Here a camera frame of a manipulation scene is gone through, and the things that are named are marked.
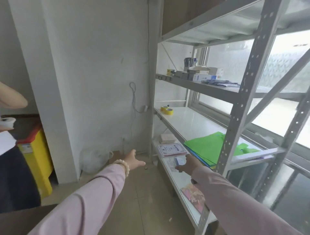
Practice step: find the pen holder with pens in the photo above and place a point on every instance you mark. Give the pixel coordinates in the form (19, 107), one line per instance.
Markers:
(189, 61)

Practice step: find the blue and white card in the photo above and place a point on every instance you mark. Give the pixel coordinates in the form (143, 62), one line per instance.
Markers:
(180, 160)

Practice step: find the white cardboard box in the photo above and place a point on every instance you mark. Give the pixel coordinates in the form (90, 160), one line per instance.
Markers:
(215, 70)

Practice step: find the white round object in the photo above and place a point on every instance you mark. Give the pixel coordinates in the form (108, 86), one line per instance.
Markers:
(7, 122)

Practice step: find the small yellow box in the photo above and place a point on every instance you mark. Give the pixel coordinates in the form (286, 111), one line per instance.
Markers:
(170, 71)

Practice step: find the person's right forearm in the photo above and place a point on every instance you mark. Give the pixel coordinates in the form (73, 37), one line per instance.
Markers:
(237, 203)

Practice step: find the white paper stack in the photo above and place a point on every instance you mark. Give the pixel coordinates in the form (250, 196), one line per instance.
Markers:
(251, 158)

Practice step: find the blue and white box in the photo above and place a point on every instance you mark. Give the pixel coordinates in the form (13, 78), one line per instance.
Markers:
(205, 77)

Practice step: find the framed certificate paper pack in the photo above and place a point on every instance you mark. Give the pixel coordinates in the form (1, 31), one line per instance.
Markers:
(171, 149)

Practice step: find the window frame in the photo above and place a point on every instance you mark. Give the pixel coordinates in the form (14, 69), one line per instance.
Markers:
(254, 101)

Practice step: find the person's right thumb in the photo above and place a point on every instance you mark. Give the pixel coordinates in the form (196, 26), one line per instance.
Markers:
(180, 168)

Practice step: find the clear plastic bag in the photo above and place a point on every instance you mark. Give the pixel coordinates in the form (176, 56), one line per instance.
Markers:
(94, 159)

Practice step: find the pink paper slip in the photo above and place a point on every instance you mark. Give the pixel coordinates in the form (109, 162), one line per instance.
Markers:
(173, 165)

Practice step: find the pile of blue packets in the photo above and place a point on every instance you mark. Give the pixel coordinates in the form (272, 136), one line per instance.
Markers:
(221, 83)

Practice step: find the yellow bin with red lid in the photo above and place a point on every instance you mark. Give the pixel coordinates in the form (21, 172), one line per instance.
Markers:
(36, 157)

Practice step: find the yellow tape roll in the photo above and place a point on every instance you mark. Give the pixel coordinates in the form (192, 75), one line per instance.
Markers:
(167, 110)

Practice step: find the person's left hand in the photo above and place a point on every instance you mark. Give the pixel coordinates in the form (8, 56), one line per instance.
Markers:
(132, 161)

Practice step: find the person's left forearm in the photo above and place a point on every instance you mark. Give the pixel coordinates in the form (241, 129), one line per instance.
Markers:
(82, 203)

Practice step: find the grey metal shelf rack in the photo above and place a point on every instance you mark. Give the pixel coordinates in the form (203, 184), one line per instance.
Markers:
(244, 96)

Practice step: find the pink patterned packet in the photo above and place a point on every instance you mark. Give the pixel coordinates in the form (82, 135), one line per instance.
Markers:
(193, 195)

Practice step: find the beige paper pack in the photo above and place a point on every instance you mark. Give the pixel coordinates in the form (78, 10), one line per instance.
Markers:
(167, 138)

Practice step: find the person's left thumb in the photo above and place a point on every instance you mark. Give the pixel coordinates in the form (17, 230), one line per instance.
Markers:
(141, 164)

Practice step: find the white wall plug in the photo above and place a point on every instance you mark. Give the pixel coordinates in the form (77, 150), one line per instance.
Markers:
(145, 108)

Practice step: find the stack of green paper sheets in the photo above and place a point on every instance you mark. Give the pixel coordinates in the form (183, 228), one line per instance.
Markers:
(208, 147)

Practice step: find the person's right hand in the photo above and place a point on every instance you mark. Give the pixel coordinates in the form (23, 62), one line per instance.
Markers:
(190, 165)

